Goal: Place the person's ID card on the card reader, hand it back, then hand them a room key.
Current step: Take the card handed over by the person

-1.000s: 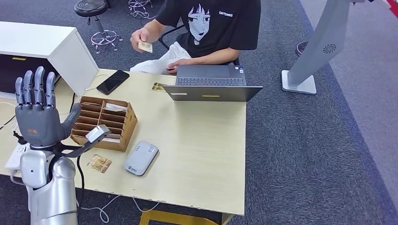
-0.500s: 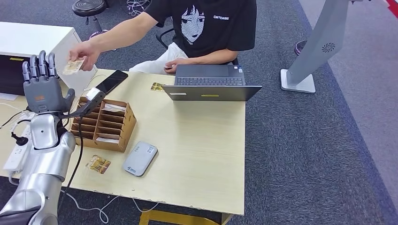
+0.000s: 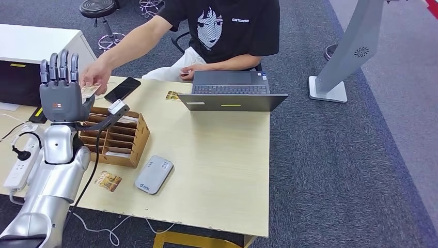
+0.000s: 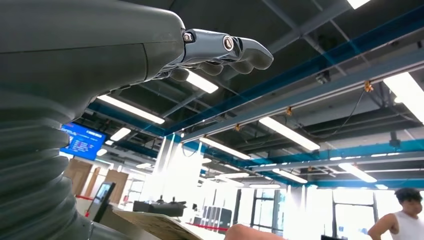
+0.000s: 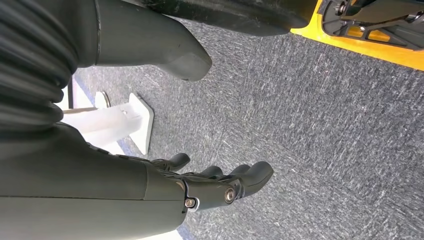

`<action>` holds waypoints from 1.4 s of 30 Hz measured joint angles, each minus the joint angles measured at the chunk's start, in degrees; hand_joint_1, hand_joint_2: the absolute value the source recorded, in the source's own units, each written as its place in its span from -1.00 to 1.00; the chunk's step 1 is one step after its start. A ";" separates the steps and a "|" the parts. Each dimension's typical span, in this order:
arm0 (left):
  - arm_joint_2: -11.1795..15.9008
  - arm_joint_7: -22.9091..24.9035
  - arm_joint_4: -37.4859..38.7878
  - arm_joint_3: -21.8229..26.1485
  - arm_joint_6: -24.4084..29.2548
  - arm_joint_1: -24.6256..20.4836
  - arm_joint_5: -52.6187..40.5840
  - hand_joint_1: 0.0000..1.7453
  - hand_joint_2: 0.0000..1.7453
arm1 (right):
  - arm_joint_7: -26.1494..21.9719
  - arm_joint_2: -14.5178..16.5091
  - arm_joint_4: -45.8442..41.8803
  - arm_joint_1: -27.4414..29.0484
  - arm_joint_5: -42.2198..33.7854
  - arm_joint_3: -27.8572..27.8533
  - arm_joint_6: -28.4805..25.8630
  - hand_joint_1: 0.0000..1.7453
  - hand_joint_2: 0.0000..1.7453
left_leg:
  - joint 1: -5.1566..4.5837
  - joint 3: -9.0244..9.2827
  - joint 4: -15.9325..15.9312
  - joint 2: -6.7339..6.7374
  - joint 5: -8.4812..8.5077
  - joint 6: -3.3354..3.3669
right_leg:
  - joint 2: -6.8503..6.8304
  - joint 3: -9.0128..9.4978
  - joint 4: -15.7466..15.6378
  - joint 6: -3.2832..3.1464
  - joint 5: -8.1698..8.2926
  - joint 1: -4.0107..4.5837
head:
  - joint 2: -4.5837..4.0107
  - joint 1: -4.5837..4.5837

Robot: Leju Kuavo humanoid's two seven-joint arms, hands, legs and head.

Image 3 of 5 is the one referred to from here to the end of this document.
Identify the person's left forearm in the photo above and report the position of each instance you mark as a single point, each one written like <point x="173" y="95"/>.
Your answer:
<point x="232" y="62"/>

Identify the gold patterned card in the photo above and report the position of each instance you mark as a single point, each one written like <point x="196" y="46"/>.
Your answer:
<point x="108" y="181"/>
<point x="172" y="95"/>

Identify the white power strip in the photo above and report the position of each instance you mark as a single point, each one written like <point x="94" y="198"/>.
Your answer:
<point x="19" y="171"/>

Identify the person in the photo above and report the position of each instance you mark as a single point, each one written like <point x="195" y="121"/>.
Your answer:
<point x="232" y="34"/>

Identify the person's left hand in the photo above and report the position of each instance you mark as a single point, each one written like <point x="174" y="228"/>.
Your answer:
<point x="195" y="68"/>

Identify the black smartphone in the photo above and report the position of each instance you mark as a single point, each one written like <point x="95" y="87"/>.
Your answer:
<point x="123" y="89"/>

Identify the black camera bracket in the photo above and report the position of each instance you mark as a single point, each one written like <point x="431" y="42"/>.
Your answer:
<point x="99" y="125"/>

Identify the black round stool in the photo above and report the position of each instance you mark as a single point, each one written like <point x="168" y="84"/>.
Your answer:
<point x="97" y="7"/>

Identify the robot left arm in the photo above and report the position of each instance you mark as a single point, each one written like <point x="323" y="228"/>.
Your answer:
<point x="54" y="178"/>

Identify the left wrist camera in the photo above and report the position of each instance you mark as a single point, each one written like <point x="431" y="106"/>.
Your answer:
<point x="116" y="106"/>

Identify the cardboard card organizer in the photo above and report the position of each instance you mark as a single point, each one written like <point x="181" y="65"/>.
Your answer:
<point x="138" y="145"/>

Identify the person's right forearm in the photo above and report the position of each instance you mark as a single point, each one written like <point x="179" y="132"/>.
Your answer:
<point x="137" y="42"/>

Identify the grey card reader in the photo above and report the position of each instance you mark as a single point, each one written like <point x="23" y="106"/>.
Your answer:
<point x="154" y="174"/>

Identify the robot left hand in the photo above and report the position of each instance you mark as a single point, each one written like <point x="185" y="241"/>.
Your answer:
<point x="61" y="99"/>

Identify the grey laptop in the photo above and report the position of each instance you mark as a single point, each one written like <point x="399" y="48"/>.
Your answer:
<point x="232" y="102"/>

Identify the black box with yellow label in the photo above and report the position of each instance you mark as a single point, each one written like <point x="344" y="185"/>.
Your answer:
<point x="20" y="85"/>

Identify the grey kiosk stand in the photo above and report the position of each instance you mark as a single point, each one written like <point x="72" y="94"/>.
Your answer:
<point x="354" y="41"/>

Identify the person's right hand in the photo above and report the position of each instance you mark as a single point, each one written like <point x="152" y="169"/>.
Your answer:
<point x="97" y="73"/>

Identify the black slab with yellow sticker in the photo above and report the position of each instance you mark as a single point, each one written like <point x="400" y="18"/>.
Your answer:
<point x="36" y="116"/>

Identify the white cabinet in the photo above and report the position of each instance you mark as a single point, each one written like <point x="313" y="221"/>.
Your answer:
<point x="30" y="39"/>

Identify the white paper sheet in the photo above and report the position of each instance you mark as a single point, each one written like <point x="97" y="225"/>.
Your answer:
<point x="7" y="106"/>

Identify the white card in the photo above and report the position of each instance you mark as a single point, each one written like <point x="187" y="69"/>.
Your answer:
<point x="130" y="119"/>
<point x="117" y="154"/>

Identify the dark round floor base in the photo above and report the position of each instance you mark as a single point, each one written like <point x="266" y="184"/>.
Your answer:
<point x="330" y="52"/>

